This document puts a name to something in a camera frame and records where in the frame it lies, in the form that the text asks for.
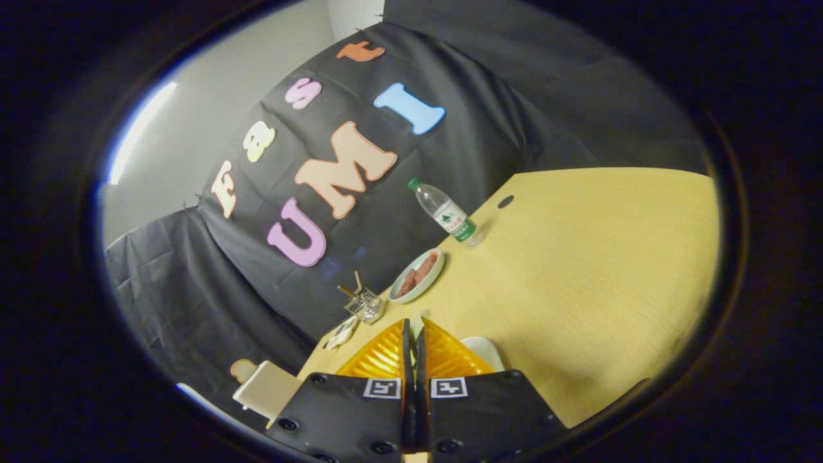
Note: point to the black backdrop cloth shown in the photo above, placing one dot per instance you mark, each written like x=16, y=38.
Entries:
x=411, y=193

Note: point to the clear plastic water bottle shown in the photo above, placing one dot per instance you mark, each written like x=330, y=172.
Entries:
x=450, y=215

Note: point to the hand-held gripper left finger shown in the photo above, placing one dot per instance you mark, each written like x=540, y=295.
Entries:
x=347, y=411

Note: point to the pale green round plate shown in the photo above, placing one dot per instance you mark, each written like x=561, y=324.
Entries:
x=429, y=273

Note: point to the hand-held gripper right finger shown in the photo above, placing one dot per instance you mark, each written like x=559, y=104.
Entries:
x=488, y=411

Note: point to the small dish with dark sauce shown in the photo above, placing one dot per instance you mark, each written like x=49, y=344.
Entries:
x=341, y=334

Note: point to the brown meat slice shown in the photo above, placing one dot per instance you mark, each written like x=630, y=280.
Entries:
x=406, y=286
x=425, y=267

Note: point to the white toaster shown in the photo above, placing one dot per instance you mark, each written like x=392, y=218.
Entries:
x=267, y=389

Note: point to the white rectangular plate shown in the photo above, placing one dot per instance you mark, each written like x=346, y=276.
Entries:
x=485, y=352

